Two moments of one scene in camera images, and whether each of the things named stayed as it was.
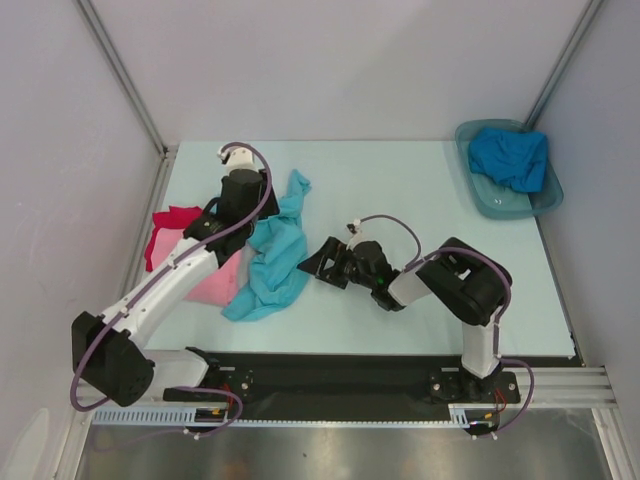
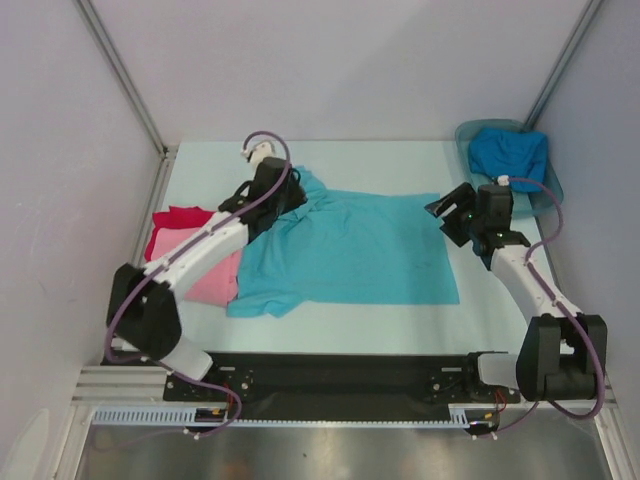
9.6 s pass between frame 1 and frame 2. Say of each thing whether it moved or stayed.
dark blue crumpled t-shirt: stayed
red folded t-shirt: stayed
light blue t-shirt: moved
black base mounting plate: stayed
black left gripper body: moved
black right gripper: moved
